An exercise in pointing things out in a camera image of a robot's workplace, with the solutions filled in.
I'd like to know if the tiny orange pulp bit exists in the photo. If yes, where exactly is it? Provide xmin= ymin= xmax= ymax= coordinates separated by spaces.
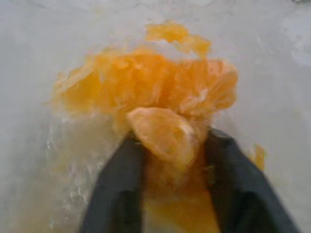
xmin=252 ymin=144 xmax=266 ymax=170

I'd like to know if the small torn orange segment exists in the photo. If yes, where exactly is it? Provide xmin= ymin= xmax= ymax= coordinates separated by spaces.
xmin=144 ymin=20 xmax=212 ymax=59

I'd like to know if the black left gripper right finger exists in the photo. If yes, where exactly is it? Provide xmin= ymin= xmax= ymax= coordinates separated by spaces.
xmin=205 ymin=128 xmax=302 ymax=233

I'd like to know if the peeled orange segment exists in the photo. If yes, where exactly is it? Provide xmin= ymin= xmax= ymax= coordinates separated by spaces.
xmin=125 ymin=106 xmax=196 ymax=170

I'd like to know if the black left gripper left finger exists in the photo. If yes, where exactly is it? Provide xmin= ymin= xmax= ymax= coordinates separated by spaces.
xmin=81 ymin=132 xmax=144 ymax=233

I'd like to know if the pile of orange segments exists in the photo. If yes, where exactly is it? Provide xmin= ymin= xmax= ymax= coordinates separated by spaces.
xmin=45 ymin=46 xmax=239 ymax=129

